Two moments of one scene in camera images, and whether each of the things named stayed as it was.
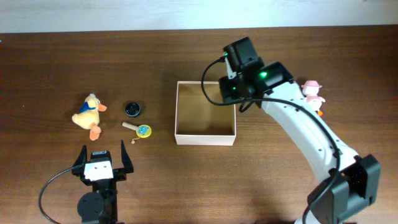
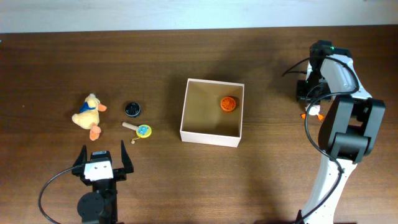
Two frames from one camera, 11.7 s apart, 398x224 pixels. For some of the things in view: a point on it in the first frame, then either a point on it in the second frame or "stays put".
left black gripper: [128, 167] stays put
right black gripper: [225, 92] -> [302, 96]
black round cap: [132, 109] stays put
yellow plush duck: [88, 117] stays put
